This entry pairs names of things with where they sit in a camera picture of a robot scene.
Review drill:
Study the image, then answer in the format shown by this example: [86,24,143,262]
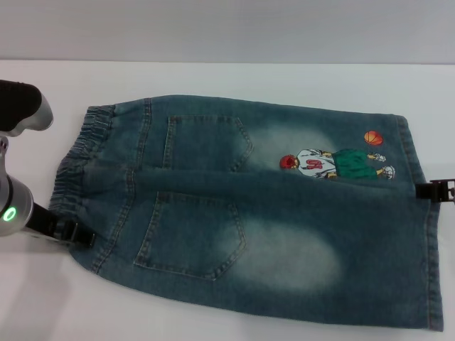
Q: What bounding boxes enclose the blue denim shorts with cartoon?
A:
[30,94,444,332]

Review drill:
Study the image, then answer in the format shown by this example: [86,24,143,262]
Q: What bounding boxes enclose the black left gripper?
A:
[23,201,97,249]

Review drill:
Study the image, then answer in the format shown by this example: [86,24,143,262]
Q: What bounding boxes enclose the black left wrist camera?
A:
[0,80,54,164]

